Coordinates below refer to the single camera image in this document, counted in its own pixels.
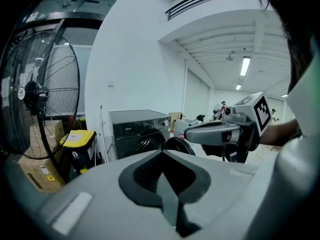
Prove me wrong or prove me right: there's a long ceiling light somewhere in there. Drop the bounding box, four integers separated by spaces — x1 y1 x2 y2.
240 55 252 77

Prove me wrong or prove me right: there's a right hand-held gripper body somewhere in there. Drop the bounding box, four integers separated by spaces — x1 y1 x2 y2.
201 91 272 164

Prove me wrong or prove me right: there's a person's white shirt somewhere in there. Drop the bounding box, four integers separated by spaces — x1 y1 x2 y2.
284 33 320 145

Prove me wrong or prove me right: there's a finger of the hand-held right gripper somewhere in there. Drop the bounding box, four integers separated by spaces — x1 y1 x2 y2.
183 121 241 145

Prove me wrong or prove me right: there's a white wall pipe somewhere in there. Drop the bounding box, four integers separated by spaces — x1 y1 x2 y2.
98 104 109 163

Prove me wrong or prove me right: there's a cardboard box with black label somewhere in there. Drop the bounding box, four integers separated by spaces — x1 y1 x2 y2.
16 155 66 194

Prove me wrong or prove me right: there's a small background standing fan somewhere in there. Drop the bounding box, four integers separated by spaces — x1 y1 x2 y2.
212 103 223 122

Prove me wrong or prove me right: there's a large black standing fan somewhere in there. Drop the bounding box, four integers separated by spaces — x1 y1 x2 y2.
0 29 81 177

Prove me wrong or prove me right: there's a plain cardboard box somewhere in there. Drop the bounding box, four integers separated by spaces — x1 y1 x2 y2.
26 120 66 160

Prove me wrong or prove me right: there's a white storage box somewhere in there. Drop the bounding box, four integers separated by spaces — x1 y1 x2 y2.
173 118 199 140

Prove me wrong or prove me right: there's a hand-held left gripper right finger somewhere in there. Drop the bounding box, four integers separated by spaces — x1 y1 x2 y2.
162 149 212 238

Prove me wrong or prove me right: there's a black bin with yellow lid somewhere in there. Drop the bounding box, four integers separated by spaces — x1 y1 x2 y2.
59 129 99 175

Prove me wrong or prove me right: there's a person's right forearm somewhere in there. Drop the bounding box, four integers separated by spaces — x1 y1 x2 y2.
259 118 302 147

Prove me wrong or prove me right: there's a black washing machine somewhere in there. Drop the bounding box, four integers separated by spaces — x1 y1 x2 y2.
108 109 197 161

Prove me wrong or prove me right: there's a tall cardboard box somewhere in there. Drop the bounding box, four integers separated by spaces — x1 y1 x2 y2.
168 111 186 125

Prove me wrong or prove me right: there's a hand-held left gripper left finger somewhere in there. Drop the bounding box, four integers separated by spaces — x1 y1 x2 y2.
118 149 165 209

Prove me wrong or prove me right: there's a black ceiling air vent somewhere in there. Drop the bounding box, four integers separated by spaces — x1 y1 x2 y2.
164 0 242 23

